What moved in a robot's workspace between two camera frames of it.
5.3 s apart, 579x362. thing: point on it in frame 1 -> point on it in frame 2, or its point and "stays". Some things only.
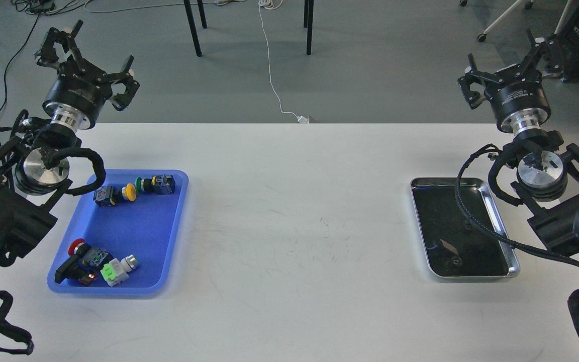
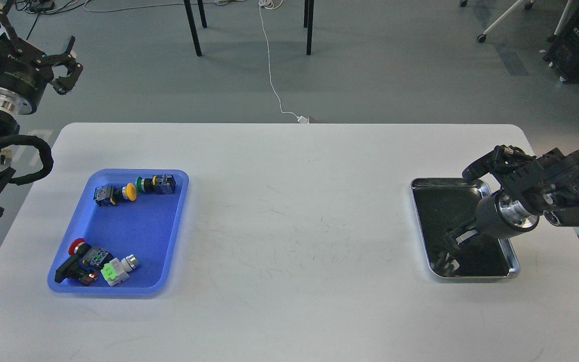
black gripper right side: [518, 98] -> [488, 219]
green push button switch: [159, 184] stays
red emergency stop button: [86, 262] stays
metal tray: [452, 246] stays
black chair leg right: [308, 19] stays
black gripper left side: [80, 89] -> [15, 74]
